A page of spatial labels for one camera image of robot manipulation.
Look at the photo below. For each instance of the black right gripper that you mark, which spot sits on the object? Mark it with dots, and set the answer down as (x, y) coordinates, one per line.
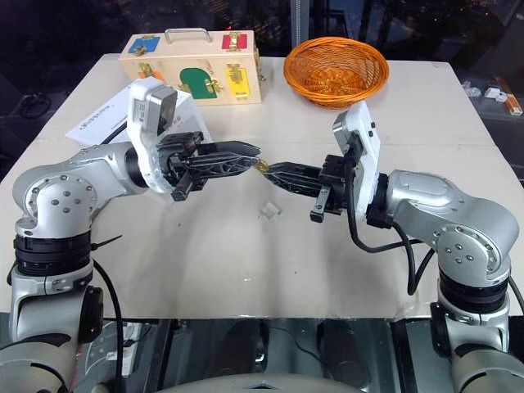
(333, 184)

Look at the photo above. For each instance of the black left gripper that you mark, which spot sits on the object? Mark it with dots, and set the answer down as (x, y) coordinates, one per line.
(176, 163)

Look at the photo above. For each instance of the gold coin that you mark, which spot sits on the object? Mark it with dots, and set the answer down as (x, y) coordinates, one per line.
(263, 166)

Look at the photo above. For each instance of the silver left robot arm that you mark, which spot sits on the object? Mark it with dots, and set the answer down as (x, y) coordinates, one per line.
(61, 192)

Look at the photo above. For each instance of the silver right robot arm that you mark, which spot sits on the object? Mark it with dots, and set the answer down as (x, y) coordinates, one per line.
(450, 204)

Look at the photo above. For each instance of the wooden lock puzzle box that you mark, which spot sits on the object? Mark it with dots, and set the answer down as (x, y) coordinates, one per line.
(196, 53)

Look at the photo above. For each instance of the small clear plastic piece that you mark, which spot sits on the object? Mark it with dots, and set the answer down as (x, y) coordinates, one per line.
(270, 211)

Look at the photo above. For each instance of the orange wicker basket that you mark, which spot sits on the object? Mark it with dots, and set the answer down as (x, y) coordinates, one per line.
(335, 71)

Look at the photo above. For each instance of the white paper sheet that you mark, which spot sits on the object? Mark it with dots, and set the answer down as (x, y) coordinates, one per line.
(104, 114)

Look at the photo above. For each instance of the small white background object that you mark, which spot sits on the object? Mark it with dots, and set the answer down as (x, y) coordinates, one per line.
(496, 92)
(471, 88)

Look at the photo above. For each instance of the orange and white background object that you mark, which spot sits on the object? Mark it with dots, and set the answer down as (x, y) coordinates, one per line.
(513, 104)

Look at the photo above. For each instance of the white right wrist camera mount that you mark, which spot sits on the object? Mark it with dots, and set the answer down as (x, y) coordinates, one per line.
(366, 139)

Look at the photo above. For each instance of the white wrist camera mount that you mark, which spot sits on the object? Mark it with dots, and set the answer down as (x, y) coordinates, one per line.
(141, 110)
(366, 139)

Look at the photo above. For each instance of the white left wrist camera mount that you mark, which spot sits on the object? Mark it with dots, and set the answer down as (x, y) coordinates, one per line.
(141, 110)

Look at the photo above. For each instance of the grey window frame post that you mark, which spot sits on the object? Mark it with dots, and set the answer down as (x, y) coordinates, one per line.
(301, 20)

